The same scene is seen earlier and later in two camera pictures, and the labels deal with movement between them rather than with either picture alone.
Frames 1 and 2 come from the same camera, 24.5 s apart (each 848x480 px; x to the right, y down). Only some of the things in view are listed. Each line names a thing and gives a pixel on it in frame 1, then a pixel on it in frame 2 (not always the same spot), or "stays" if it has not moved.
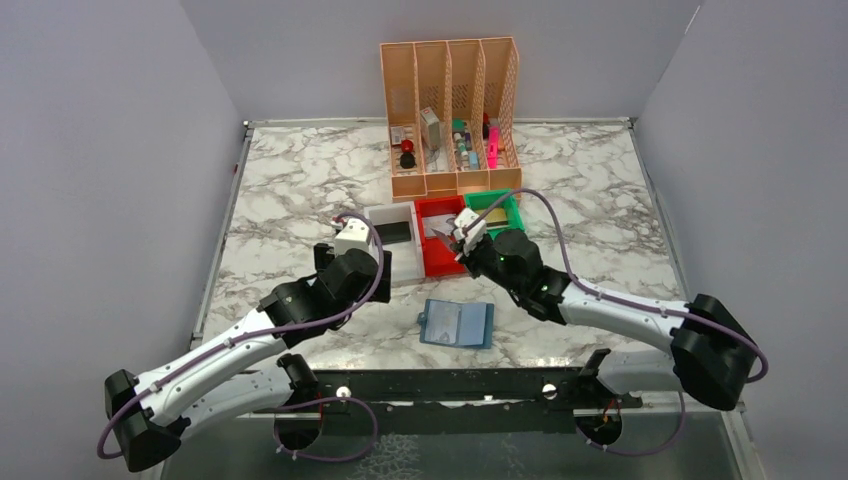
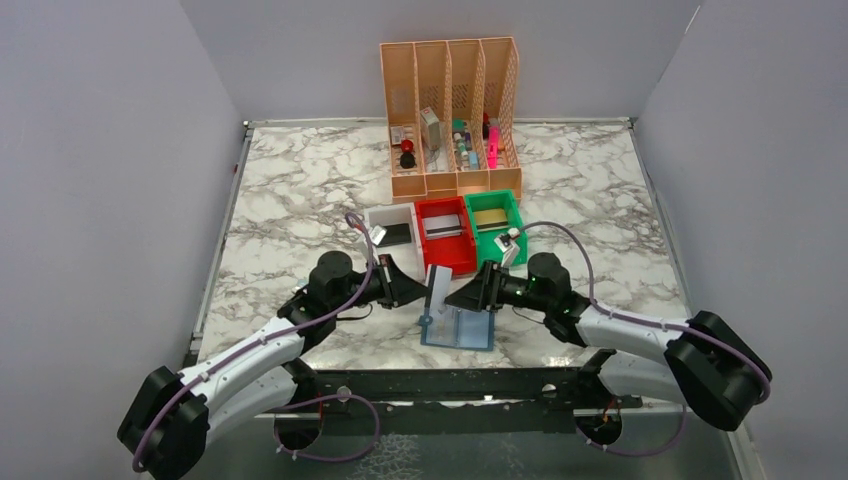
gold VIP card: x=497 y=217 stays
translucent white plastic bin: x=407 y=257 stays
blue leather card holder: x=457 y=323 stays
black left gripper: x=325 y=256 to x=397 y=287
